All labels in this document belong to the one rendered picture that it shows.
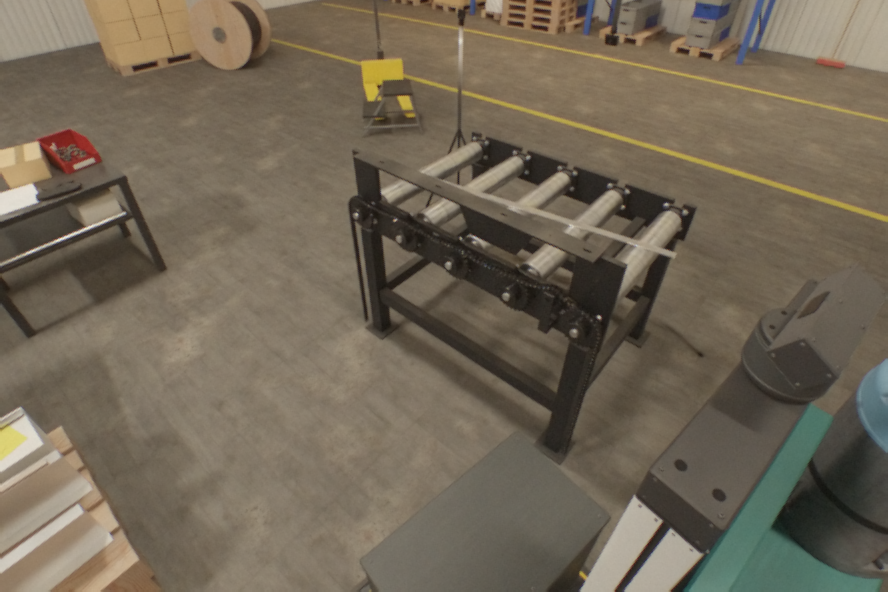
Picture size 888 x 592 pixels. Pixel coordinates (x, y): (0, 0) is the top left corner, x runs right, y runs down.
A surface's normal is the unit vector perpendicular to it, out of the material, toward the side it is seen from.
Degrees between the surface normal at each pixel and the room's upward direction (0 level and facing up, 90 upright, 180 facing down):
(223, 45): 90
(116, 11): 90
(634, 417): 0
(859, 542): 70
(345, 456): 0
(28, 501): 90
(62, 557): 90
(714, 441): 0
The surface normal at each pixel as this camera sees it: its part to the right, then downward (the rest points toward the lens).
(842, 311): 0.31, -0.46
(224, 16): -0.21, 0.61
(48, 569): 0.77, 0.40
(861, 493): -0.84, 0.33
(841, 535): -0.65, 0.15
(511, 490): 0.00, -0.79
